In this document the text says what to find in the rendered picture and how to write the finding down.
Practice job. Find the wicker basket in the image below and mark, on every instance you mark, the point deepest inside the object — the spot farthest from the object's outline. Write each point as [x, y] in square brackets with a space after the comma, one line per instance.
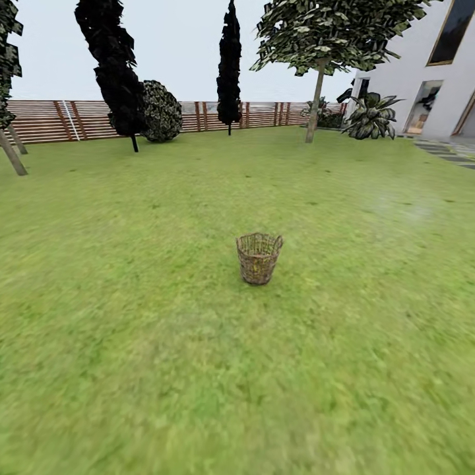
[252, 272]

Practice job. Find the fixed window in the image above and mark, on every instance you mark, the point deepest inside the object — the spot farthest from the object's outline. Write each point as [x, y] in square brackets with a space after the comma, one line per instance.
[422, 107]

